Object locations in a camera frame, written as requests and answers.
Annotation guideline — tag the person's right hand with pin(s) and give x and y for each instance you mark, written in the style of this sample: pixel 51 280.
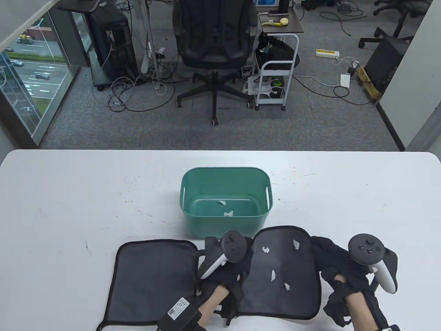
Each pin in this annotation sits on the person's right hand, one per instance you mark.
pixel 330 258

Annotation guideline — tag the person's left hand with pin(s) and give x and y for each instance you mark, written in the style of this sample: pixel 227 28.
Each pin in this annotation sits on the person's left hand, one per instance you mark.
pixel 236 274

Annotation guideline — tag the grey hand towel black trim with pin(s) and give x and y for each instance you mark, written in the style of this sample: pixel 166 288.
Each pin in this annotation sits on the grey hand towel black trim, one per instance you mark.
pixel 151 286
pixel 296 276

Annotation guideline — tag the black white handheld controller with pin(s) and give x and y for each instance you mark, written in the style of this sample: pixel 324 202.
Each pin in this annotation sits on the black white handheld controller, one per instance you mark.
pixel 366 249
pixel 234 246

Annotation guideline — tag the green plastic bin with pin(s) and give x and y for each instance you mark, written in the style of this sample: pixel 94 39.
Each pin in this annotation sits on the green plastic bin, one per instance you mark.
pixel 224 226

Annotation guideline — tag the black wrist sensor box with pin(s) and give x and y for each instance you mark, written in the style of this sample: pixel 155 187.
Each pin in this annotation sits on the black wrist sensor box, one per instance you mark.
pixel 389 328
pixel 179 310

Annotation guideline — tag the brown cardboard box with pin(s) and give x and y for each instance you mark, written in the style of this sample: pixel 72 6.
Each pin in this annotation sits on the brown cardboard box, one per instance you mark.
pixel 368 86

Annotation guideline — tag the white flat adapter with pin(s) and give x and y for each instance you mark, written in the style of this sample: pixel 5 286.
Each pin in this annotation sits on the white flat adapter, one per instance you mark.
pixel 345 80

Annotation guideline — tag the green black item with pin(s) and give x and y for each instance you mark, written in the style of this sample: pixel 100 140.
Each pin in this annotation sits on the green black item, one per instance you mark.
pixel 276 82

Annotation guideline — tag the white bag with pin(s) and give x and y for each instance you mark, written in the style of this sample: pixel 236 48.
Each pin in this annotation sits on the white bag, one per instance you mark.
pixel 256 86

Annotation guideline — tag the black cabinet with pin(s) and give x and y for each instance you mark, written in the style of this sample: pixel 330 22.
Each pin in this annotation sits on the black cabinet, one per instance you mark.
pixel 382 65

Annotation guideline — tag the white yellow power strip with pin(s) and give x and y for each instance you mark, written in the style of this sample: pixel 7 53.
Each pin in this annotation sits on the white yellow power strip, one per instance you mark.
pixel 327 53

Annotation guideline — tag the black bag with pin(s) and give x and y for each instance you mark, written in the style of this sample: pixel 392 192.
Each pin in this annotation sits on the black bag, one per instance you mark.
pixel 279 51

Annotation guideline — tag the white desk leg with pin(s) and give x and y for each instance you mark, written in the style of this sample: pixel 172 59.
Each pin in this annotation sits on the white desk leg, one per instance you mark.
pixel 146 63

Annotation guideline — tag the small black white adapter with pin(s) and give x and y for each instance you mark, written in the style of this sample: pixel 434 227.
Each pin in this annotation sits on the small black white adapter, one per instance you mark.
pixel 159 52

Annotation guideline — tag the white cart wooden top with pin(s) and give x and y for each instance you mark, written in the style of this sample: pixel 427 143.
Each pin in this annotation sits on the white cart wooden top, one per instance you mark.
pixel 293 26

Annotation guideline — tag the black mesh office chair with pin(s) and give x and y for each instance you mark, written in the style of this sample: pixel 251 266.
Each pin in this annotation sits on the black mesh office chair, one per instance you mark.
pixel 213 34

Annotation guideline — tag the yellow round toy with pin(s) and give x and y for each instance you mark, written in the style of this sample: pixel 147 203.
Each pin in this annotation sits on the yellow round toy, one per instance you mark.
pixel 284 21

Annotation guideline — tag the black swivel chair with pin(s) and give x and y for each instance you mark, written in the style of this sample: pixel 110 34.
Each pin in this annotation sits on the black swivel chair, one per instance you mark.
pixel 401 20

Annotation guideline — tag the dark flat device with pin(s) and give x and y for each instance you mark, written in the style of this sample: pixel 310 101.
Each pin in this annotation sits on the dark flat device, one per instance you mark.
pixel 277 12

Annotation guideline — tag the blue panel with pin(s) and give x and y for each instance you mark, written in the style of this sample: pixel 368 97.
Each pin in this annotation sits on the blue panel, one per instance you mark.
pixel 267 2

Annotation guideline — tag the glass window panel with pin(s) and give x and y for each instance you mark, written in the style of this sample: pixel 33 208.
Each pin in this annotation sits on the glass window panel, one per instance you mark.
pixel 31 69

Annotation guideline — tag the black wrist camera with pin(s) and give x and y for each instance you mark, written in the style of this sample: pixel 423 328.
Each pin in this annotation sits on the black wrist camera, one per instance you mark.
pixel 234 307
pixel 336 308

